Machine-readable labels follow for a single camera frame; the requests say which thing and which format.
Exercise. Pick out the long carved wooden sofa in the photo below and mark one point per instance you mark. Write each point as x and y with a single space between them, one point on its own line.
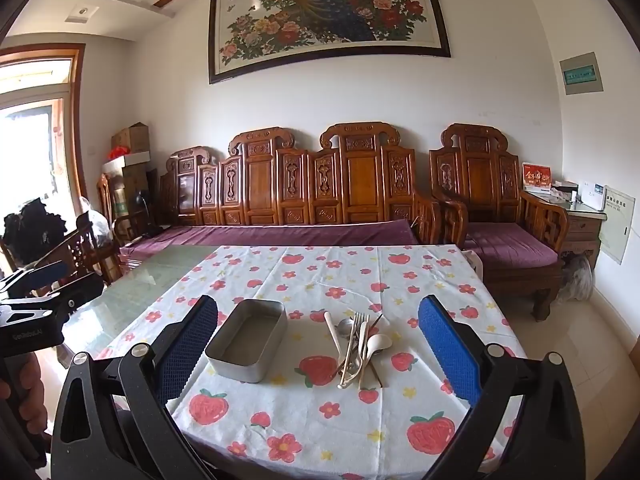
260 180

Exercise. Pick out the carved wooden chair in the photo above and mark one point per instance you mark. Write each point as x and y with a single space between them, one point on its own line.
82 255

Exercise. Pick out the framed peacock flower painting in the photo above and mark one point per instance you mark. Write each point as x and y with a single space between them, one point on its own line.
325 15

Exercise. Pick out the carved wooden armchair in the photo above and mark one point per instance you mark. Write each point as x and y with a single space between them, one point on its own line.
475 175

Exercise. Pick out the red gold card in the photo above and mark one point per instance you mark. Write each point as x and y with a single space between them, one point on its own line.
536 176

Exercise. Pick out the white wall cabinet door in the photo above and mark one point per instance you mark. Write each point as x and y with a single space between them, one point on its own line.
616 225

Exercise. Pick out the metal spoon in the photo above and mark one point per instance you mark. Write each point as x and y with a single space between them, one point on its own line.
345 326

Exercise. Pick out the brown cardboard box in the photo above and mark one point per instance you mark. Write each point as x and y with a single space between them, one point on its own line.
131 137

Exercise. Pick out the black desk lamp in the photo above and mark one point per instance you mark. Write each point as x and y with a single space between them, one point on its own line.
144 200

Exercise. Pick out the tissue box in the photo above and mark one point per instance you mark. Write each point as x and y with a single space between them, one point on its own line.
564 190

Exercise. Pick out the large cardboard box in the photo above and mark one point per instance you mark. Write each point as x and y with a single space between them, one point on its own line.
132 185

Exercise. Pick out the white tabletop device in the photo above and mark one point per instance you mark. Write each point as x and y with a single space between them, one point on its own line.
592 194

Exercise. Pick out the white ceramic spoon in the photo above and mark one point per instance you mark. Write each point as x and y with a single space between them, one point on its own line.
380 342
330 325

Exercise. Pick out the wooden door frame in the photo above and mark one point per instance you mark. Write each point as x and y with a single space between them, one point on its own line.
77 125

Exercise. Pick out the strawberry flower print tablecloth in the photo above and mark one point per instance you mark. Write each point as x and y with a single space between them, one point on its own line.
300 270

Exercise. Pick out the long purple sofa cushion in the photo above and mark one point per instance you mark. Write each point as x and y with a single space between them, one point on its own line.
270 235

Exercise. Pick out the metal fork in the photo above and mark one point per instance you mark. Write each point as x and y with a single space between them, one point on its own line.
356 332

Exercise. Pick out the square ceiling light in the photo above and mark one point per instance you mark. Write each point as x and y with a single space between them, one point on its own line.
82 14

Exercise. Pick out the brown wooden chopstick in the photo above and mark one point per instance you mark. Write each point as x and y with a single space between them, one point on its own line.
368 327
376 372
378 324

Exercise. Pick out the black cloth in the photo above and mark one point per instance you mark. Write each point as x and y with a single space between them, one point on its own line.
30 230

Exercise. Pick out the grey plastic bag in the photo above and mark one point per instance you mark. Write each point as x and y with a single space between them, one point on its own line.
577 280

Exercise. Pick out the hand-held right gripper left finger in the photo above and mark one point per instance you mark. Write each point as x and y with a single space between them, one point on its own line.
190 345

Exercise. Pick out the wooden side table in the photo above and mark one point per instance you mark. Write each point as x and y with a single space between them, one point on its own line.
582 230

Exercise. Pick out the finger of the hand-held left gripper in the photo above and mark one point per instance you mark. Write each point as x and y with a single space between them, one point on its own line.
75 294
47 272

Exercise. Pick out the rectangular metal tray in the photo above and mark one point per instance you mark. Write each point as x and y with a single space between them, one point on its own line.
247 342

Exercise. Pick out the red decoration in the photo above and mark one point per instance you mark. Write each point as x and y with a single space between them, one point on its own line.
120 152

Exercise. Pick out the grey wall panel green label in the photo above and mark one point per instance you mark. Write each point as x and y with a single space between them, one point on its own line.
581 73

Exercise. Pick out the white flat box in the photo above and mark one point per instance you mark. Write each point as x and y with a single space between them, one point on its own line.
136 160

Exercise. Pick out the clear plastic bag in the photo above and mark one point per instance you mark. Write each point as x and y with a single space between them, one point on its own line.
99 225

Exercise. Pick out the person's left hand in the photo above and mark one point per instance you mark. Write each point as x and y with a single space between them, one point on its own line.
31 382

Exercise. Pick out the purple armchair cushion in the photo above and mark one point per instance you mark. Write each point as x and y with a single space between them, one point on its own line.
510 245

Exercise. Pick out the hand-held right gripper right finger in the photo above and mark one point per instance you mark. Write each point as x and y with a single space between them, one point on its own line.
445 355

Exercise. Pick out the white plastic stool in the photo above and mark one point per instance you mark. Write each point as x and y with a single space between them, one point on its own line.
473 262

